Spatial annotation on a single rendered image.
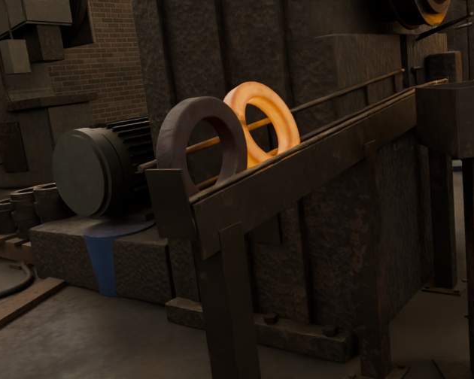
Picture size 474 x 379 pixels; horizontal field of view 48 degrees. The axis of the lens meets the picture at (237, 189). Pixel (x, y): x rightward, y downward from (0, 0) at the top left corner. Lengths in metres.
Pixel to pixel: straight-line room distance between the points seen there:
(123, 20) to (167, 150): 8.28
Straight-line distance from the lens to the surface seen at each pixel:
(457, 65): 1.99
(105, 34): 8.74
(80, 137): 2.24
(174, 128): 0.78
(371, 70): 1.57
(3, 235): 3.11
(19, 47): 5.39
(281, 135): 1.07
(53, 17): 5.71
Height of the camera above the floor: 0.78
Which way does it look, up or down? 11 degrees down
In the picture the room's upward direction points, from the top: 7 degrees counter-clockwise
